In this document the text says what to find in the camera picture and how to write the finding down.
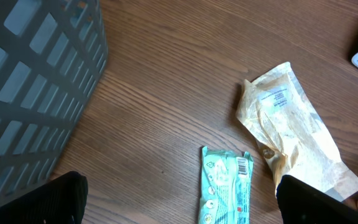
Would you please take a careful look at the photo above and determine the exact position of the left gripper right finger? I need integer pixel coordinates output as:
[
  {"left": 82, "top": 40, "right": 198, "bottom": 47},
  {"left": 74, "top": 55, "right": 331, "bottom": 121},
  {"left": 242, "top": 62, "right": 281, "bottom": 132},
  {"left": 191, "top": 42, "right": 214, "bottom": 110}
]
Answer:
[{"left": 276, "top": 175, "right": 358, "bottom": 224}]

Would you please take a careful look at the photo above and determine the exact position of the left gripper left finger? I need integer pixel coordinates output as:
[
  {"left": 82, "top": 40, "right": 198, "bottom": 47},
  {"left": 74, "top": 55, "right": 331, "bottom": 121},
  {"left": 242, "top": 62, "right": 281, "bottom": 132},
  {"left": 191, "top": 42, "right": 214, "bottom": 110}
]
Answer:
[{"left": 0, "top": 171, "right": 88, "bottom": 224}]

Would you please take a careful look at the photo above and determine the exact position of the beige snack bag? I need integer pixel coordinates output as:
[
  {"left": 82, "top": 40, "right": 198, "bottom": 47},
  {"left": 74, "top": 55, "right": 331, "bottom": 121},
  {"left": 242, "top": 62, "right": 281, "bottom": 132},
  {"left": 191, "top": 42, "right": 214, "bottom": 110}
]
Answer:
[{"left": 236, "top": 62, "right": 358, "bottom": 202}]

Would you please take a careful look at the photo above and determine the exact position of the teal wipes packet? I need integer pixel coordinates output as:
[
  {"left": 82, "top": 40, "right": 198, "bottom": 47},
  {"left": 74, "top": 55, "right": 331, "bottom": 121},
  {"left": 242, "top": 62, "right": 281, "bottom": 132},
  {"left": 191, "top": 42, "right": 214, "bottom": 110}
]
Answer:
[{"left": 198, "top": 146, "right": 254, "bottom": 224}]

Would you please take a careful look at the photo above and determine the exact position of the grey plastic mesh basket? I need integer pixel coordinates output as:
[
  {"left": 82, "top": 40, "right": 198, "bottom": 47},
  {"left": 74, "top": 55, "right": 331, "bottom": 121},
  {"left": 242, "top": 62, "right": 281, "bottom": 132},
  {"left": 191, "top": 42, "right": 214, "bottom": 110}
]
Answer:
[{"left": 0, "top": 0, "right": 108, "bottom": 207}]

